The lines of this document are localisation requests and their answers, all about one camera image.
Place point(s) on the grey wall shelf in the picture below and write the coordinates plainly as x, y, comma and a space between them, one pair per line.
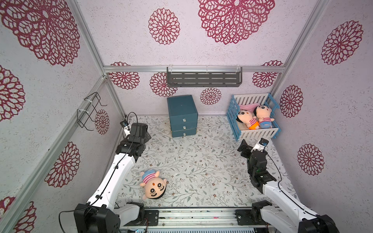
204, 79

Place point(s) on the plush doll orange pants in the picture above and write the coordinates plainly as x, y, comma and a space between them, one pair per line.
248, 119

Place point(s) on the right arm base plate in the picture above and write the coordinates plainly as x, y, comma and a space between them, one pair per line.
246, 217

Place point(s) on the blue white toy crib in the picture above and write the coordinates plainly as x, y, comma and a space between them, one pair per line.
249, 102

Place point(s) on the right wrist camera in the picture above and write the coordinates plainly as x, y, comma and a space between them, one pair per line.
260, 145

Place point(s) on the teal drawer cabinet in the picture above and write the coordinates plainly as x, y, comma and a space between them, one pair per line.
183, 115

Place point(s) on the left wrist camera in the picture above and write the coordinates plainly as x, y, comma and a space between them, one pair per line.
125, 127

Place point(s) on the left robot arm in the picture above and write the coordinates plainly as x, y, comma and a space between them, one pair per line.
99, 214

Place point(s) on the large plush doll head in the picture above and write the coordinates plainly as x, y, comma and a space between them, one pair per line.
154, 186

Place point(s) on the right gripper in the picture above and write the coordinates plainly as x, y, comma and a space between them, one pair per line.
245, 148

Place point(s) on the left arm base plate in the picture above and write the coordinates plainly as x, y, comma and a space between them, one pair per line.
146, 218

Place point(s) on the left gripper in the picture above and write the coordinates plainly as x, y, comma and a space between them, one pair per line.
147, 136

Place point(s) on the black wire rack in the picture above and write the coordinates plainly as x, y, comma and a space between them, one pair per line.
84, 115

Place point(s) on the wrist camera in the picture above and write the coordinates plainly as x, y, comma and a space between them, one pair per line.
125, 127
260, 145

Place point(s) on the plush doll blue pants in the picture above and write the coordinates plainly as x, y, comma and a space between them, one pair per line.
263, 115

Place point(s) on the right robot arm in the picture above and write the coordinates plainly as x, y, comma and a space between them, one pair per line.
282, 211

